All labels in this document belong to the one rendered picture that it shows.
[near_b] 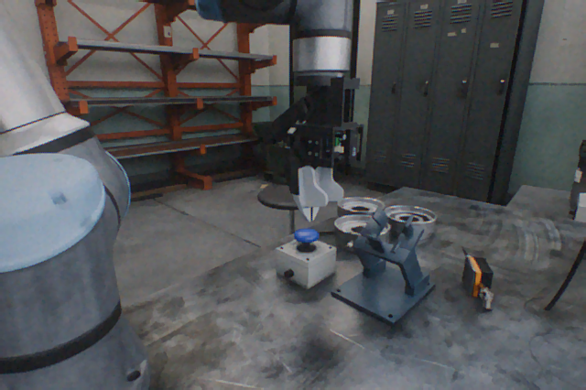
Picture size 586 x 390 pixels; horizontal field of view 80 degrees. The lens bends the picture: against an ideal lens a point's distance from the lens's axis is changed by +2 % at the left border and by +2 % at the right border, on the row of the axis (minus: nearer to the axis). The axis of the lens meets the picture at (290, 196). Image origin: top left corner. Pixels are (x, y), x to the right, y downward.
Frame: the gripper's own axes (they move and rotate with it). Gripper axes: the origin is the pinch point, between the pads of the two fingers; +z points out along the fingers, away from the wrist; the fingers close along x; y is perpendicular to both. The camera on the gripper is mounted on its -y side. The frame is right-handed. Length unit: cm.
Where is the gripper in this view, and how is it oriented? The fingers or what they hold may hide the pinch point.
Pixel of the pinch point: (306, 211)
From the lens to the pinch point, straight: 54.6
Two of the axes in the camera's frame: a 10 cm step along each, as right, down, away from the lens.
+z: 0.0, 9.5, 3.0
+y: 7.2, 2.1, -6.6
